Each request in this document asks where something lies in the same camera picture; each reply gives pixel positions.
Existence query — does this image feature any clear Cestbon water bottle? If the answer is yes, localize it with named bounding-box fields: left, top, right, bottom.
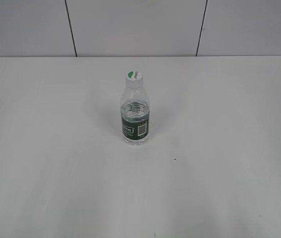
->
left=120, top=86, right=150, bottom=145

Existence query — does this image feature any white green bottle cap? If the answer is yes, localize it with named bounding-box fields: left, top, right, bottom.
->
left=126, top=71, right=143, bottom=88

